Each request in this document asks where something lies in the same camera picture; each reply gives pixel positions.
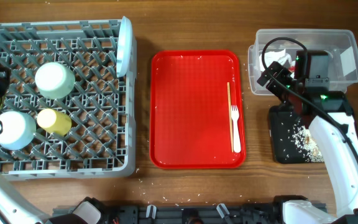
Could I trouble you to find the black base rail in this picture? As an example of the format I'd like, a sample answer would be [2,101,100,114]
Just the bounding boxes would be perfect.
[51,202,328,224]

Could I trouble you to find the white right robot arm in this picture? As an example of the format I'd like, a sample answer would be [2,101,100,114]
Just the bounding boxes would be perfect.
[258,60,358,223]

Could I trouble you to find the white plastic fork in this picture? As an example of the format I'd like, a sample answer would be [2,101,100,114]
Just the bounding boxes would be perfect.
[231,105,241,153]

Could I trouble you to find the spilled rice food waste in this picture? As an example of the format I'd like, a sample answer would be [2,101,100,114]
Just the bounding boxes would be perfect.
[288,123,324,162]

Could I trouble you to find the grey dishwasher rack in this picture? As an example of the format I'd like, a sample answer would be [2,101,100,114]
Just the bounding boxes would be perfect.
[0,19,137,181]

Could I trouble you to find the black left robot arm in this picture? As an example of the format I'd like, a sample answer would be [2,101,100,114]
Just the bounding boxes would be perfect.
[0,68,103,223]

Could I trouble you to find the black plastic tray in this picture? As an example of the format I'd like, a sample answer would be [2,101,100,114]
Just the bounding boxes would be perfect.
[268,106,314,164]

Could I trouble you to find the clear plastic bin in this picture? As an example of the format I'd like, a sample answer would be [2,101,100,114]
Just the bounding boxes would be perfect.
[248,29,358,96]

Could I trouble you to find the white napkin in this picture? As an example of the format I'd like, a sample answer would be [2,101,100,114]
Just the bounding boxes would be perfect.
[264,49,295,67]

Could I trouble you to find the yellow cup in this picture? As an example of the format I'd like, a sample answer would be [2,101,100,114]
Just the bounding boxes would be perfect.
[37,109,71,136]

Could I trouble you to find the wooden chopstick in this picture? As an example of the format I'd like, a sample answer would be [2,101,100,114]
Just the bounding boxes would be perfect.
[227,82,234,152]

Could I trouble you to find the large white plate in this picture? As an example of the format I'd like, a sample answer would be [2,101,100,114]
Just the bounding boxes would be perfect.
[116,16,133,78]

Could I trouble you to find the red plastic tray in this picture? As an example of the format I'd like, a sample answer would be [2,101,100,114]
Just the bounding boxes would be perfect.
[149,50,246,169]

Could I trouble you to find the light blue food bowl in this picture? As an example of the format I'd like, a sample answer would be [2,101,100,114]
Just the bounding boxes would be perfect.
[35,62,75,100]

